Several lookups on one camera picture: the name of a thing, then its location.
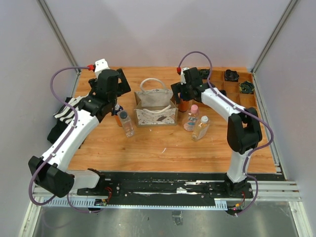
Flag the left aluminium frame post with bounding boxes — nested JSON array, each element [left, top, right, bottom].
[[36, 0, 78, 66]]

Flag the green yellow rolled tie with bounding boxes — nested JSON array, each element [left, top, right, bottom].
[[239, 81, 255, 94]]

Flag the black orange rolled tie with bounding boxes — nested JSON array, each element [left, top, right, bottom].
[[220, 90, 227, 96]]

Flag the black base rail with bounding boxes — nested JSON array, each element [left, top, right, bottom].
[[77, 171, 253, 204]]

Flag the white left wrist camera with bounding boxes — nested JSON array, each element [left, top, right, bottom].
[[94, 59, 109, 77]]

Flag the dark blue pump bottle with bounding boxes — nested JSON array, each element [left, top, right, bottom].
[[113, 105, 124, 127]]

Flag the clear bottle pink cap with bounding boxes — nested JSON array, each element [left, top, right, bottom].
[[182, 104, 199, 132]]

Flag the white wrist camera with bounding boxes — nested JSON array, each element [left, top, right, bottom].
[[94, 59, 109, 77], [180, 67, 190, 85]]

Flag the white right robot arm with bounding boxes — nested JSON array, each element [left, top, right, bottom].
[[171, 67, 262, 198]]

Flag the printed canvas tote bag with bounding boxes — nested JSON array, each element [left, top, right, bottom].
[[134, 78, 178, 127]]

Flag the wooden divided tray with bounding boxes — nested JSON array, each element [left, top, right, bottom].
[[210, 70, 258, 109]]

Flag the bright blue pump bottle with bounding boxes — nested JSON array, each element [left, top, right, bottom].
[[178, 98, 190, 113]]

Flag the clear bottle white cap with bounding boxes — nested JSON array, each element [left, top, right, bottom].
[[192, 116, 210, 141]]

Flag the clear bottle dark cap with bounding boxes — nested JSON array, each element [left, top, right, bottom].
[[118, 110, 134, 137]]

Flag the black white striped cloth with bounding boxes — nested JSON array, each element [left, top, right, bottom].
[[47, 96, 84, 144]]

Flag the right aluminium frame post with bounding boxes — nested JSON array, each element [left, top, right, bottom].
[[250, 0, 300, 74]]

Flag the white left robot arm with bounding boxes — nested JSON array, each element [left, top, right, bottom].
[[28, 69, 131, 201]]

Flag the grey slotted cable duct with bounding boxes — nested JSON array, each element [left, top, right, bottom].
[[40, 197, 228, 211]]

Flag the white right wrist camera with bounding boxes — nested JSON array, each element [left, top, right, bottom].
[[180, 67, 190, 85]]

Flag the dark green rolled tie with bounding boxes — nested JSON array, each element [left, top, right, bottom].
[[198, 69, 211, 79]]

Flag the aluminium frame post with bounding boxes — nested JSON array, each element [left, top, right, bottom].
[[36, 0, 78, 66], [250, 0, 300, 74]]

